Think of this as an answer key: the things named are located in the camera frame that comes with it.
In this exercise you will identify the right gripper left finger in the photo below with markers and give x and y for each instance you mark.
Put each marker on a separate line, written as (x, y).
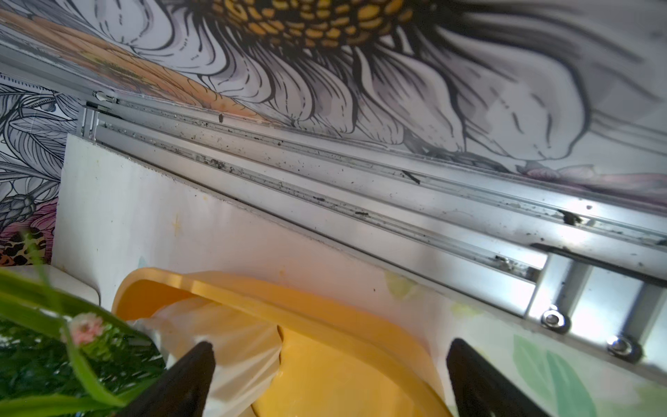
(181, 391)

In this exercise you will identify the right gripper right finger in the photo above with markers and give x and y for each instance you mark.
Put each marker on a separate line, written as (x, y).
(480, 389)

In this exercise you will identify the pink flower potted plant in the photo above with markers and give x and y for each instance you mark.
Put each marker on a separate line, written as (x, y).
(64, 356)

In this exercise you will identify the yellow plastic tray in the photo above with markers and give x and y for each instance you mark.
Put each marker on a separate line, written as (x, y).
(336, 360)

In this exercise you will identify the blue lid storage box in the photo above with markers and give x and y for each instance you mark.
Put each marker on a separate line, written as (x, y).
(60, 280)

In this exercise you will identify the aluminium side rail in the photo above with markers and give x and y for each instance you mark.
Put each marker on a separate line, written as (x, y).
(594, 266)

